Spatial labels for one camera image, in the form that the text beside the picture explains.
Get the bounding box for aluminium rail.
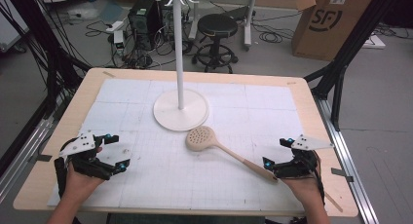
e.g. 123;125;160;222
0;116;55;203
313;95;381;224

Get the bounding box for large cardboard box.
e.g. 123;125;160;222
290;0;379;62

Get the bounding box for small white box device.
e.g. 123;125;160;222
113;29;127;55

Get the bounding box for white grid mat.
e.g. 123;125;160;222
47;78;306;212

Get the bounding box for thin wooden stick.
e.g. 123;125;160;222
324;190;344;213

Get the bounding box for coiled black floor cable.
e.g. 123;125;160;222
259;30;284;44

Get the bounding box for person's right hand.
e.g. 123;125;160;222
282;167;325;205

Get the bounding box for person's dark trousers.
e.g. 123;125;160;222
106;212;266;224

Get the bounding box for black metal frame post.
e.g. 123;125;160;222
6;0;92;118
304;0;400;131

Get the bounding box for person's left hand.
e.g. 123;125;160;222
62;164;105;203

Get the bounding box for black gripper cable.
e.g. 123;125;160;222
310;152;326;205

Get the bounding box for white hook stand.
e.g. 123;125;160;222
151;0;210;132

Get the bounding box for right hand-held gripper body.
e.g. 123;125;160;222
276;134;335;179

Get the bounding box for beige slotted spoon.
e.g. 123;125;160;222
185;126;280;184

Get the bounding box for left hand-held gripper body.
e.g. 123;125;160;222
58;131;113;181

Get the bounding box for white power strip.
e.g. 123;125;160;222
105;19;125;33

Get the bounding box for black computer tower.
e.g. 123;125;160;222
127;0;164;52

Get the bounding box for black round stool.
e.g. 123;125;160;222
192;13;240;74

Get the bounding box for black gripper strap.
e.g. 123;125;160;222
54;156;68;199

